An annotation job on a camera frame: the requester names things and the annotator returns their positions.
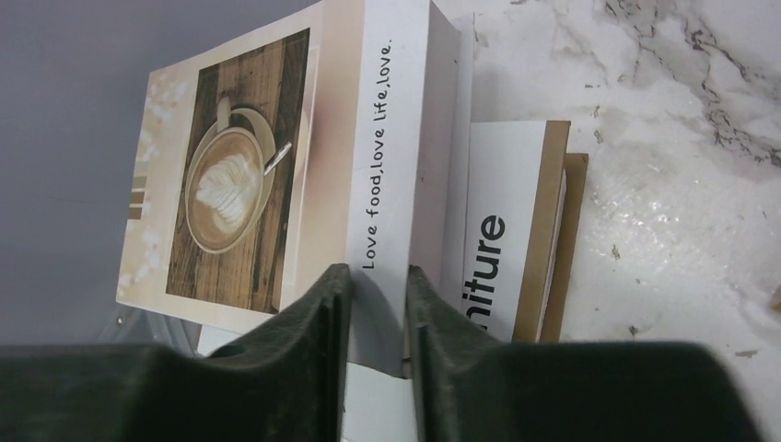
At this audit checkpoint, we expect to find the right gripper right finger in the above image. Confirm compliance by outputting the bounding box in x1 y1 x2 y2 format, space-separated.
406 266 762 441

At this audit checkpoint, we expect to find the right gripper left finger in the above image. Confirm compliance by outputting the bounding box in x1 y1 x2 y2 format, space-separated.
1 264 353 441

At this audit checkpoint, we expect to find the white furniture book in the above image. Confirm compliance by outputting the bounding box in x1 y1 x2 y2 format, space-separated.
439 16 589 343

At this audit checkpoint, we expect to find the white afternoon tea coffee book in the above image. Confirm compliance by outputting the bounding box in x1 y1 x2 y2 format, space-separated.
116 1 465 377

